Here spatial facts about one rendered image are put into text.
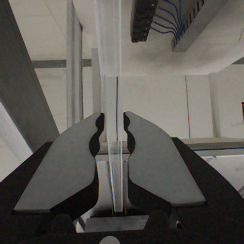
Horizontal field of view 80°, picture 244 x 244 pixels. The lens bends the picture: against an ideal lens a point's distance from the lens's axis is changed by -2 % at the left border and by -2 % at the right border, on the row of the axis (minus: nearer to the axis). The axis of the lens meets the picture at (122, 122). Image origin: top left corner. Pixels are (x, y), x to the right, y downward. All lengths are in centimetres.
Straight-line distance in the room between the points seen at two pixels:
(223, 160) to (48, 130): 22
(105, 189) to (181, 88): 195
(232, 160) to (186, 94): 191
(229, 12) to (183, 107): 157
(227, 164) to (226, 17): 47
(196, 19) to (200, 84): 178
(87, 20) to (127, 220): 51
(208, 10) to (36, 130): 45
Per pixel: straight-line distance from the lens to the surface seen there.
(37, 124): 18
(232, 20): 64
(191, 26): 52
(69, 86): 46
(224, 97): 238
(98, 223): 32
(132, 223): 32
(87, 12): 51
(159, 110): 196
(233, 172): 27
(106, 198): 28
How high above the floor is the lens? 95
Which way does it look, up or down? 4 degrees down
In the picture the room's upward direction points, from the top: 178 degrees clockwise
